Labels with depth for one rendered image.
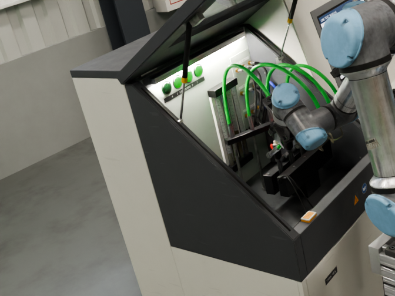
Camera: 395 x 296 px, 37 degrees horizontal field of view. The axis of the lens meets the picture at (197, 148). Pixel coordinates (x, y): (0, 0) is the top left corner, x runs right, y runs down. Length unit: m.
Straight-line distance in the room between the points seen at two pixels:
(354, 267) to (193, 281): 0.61
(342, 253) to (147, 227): 0.74
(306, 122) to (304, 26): 0.87
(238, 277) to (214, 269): 0.11
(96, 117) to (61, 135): 3.80
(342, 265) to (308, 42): 0.88
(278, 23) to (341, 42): 1.12
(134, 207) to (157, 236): 0.14
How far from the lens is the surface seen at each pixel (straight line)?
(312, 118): 1.65
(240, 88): 2.45
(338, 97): 1.66
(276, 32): 2.45
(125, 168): 2.24
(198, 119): 2.26
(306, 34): 2.45
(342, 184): 2.14
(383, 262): 1.73
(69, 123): 6.04
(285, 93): 1.65
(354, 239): 2.24
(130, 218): 2.39
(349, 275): 2.25
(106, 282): 3.70
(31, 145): 5.90
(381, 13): 1.36
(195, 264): 2.26
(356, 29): 1.31
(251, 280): 2.10
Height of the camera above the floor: 1.97
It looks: 22 degrees down
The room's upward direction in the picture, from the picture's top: 14 degrees counter-clockwise
